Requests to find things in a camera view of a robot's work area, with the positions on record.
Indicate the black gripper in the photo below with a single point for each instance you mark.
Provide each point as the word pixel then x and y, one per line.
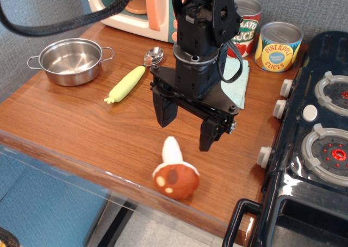
pixel 195 85

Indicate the brown plush mushroom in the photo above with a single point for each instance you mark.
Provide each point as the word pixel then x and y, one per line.
pixel 174 177

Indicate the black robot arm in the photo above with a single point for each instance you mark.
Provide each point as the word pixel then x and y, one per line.
pixel 204 37

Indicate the light blue folded cloth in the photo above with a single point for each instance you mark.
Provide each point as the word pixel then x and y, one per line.
pixel 236 90

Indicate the teal toy microwave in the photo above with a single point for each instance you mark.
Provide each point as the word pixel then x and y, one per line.
pixel 153 19

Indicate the pineapple slices can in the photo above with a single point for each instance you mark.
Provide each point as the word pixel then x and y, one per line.
pixel 278 45

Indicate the tomato sauce can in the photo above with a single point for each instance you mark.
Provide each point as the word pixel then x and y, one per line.
pixel 251 12

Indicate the small steel pot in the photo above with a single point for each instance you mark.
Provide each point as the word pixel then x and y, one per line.
pixel 71 62

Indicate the black toy stove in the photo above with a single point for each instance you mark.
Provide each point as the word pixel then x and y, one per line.
pixel 304 199

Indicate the black table leg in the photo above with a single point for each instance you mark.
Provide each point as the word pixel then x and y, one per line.
pixel 119 215

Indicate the spoon with yellow-green handle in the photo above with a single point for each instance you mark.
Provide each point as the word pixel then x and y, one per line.
pixel 130 80

